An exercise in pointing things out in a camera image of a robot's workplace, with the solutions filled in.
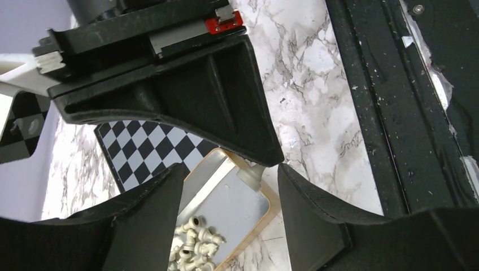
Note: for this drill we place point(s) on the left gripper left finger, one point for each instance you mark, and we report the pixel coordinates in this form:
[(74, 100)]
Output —
[(132, 231)]

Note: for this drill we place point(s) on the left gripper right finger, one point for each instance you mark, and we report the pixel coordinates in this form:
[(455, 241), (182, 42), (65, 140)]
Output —
[(324, 232)]

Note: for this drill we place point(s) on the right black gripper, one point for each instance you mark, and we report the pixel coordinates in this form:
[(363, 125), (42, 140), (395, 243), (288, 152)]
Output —
[(187, 64)]

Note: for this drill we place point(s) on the black white chess board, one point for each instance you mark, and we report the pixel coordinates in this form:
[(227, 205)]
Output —
[(136, 151)]

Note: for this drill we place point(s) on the white piece lying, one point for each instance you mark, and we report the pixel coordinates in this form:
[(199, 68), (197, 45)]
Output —
[(186, 253)]

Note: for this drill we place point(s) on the white piece base up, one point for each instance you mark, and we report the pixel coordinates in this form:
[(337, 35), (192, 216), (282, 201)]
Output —
[(194, 223)]

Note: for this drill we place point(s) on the white pawn top tin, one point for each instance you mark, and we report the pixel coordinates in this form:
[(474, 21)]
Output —
[(205, 235)]

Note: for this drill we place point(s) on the gold tin tray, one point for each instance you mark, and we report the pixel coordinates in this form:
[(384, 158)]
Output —
[(231, 209)]

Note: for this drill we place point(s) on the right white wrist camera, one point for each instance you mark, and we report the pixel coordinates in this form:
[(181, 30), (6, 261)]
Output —
[(24, 99)]

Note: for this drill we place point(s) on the black metal base rail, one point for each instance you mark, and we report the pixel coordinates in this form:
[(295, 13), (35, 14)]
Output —
[(415, 160)]

